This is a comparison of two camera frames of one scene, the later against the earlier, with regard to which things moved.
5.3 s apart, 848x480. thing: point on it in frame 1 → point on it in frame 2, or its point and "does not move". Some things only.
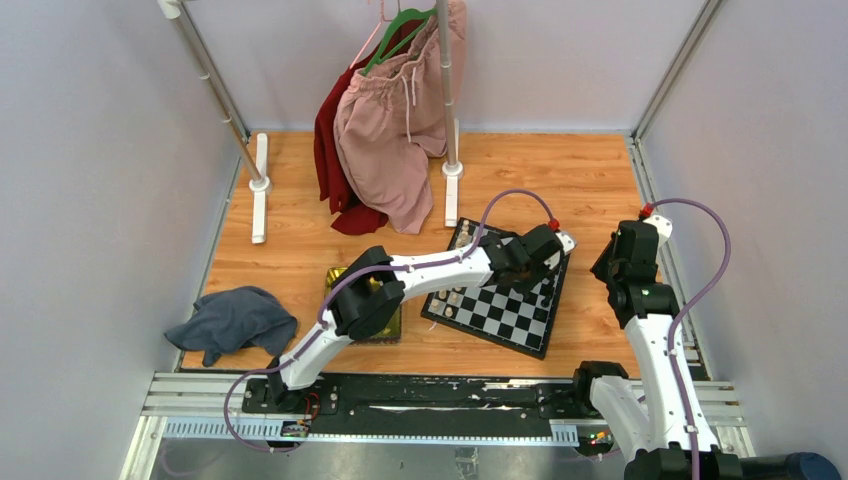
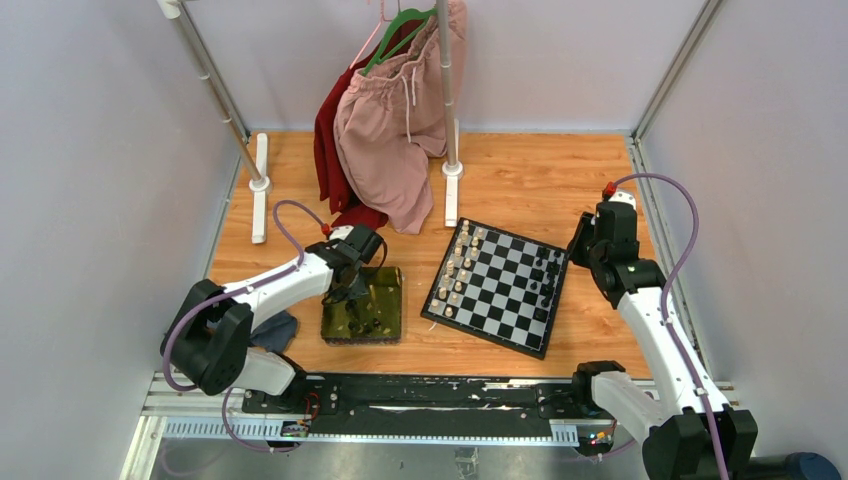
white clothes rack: [254, 150] does not move
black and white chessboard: [499, 313] does not move
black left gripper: [522, 285] → [345, 294]
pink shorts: [391, 120] does not move
